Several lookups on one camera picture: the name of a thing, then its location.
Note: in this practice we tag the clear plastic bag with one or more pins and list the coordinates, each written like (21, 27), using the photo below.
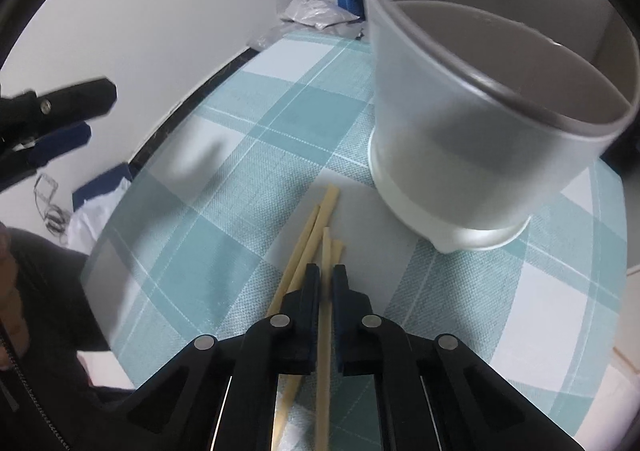
(315, 13)

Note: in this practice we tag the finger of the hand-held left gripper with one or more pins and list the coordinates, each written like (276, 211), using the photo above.
(60, 143)
(75, 98)

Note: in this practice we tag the frosted plastic utensil holder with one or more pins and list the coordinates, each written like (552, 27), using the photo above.
(450, 131)

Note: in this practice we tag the white paper sheet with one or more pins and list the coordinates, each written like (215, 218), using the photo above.
(92, 221)

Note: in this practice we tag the person's black zip jacket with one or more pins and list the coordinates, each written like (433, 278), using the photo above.
(45, 331)

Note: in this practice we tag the blue cloth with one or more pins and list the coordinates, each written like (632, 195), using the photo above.
(100, 186)

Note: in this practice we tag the pile of wooden chopsticks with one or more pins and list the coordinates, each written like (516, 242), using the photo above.
(327, 203)

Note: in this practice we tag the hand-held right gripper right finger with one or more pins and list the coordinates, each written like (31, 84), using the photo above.
(341, 321)

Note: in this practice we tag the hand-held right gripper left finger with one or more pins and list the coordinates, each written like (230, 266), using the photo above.
(310, 311)

